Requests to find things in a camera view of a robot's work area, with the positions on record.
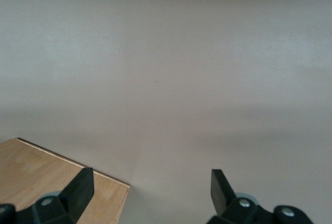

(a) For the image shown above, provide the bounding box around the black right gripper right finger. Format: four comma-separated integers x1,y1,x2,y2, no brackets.
206,169,315,224

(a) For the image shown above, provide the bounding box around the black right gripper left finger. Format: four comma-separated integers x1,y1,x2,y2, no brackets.
0,167,95,224

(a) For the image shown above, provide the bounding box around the wooden drawer cabinet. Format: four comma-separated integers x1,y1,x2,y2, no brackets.
0,137,130,224

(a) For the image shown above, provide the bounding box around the brown table cover sheet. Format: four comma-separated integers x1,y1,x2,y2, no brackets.
0,0,332,224

